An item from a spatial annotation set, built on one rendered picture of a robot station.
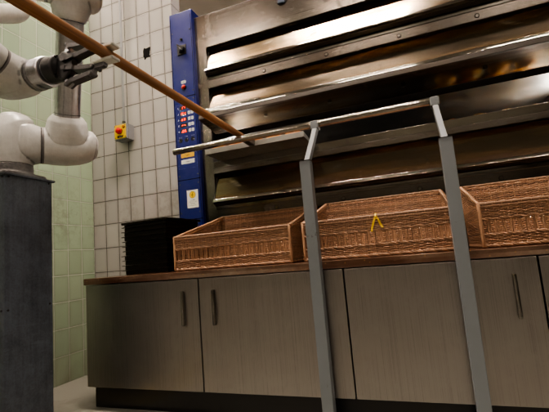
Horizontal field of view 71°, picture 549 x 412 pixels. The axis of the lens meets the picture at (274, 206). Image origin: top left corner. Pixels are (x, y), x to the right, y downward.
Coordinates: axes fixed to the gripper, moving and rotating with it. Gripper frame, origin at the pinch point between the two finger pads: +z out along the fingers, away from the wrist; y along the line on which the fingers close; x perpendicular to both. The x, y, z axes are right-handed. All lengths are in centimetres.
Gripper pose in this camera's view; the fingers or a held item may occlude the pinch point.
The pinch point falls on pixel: (105, 54)
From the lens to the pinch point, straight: 122.0
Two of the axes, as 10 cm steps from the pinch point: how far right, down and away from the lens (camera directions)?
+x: -3.4, -0.9, -9.4
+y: 0.8, 9.9, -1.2
